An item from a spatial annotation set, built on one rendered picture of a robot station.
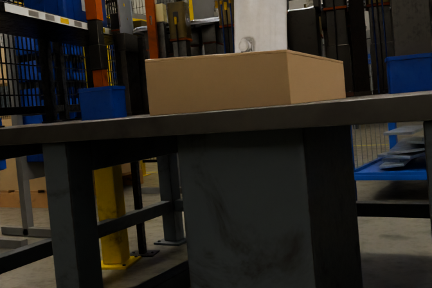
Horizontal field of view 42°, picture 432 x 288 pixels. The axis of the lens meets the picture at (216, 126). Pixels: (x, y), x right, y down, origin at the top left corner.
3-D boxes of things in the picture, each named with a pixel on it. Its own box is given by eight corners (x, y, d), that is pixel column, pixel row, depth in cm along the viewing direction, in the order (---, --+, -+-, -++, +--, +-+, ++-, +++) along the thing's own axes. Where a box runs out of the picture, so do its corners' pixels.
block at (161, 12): (175, 111, 190) (166, 4, 189) (172, 112, 187) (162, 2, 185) (166, 112, 191) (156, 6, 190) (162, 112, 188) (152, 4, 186)
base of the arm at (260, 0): (278, 56, 114) (277, -36, 113) (202, 62, 124) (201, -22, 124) (316, 62, 129) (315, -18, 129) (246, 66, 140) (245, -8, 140)
